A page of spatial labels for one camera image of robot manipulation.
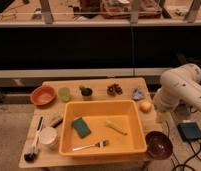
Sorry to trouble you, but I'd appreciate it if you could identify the yellow banana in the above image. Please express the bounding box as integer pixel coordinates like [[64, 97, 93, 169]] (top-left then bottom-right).
[[106, 120, 127, 135]]

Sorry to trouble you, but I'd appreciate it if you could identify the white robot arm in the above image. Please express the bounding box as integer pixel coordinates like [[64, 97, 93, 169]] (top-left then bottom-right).
[[153, 63, 201, 112]]

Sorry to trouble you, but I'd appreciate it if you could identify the dark purple bowl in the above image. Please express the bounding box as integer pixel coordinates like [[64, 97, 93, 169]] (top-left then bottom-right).
[[145, 131, 173, 160]]

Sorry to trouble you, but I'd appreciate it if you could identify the red bowl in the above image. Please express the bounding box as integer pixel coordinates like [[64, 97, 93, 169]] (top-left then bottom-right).
[[30, 85, 56, 106]]

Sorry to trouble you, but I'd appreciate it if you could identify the orange fruit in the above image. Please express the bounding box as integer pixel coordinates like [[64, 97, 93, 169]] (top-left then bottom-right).
[[140, 101, 152, 113]]

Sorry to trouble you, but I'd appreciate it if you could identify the blue grey crumpled cloth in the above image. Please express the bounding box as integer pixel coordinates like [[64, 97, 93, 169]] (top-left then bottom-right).
[[132, 88, 144, 101]]

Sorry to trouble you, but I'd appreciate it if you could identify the yellow plastic tub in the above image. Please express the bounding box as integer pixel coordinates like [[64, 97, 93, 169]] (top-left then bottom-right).
[[59, 100, 147, 157]]

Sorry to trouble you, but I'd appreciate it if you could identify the silver fork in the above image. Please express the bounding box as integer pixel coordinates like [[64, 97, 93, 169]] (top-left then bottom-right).
[[72, 140, 109, 151]]

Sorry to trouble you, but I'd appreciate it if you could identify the green sponge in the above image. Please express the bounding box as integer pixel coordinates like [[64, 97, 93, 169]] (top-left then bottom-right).
[[72, 117, 91, 138]]

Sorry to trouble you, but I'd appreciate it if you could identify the green cup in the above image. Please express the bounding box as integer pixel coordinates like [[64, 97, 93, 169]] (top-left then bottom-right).
[[58, 87, 71, 102]]

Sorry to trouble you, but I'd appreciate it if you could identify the white paper cup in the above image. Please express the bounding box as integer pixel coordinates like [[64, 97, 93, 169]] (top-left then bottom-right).
[[39, 127, 58, 149]]

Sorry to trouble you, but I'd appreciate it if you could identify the black white dish brush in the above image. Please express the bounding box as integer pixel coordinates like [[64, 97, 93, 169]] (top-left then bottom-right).
[[24, 117, 43, 162]]

